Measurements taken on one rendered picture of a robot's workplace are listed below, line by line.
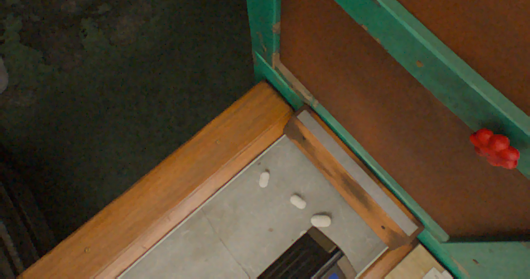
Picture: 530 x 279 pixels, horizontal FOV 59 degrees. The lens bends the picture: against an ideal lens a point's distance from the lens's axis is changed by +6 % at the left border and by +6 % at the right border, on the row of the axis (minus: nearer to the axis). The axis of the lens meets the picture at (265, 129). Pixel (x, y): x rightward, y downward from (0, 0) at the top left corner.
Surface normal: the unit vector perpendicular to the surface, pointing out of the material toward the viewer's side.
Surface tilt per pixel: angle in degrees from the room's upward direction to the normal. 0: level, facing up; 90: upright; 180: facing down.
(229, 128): 0
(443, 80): 90
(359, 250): 0
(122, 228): 0
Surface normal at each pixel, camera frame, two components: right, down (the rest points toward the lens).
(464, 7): -0.75, 0.64
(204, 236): -0.02, -0.25
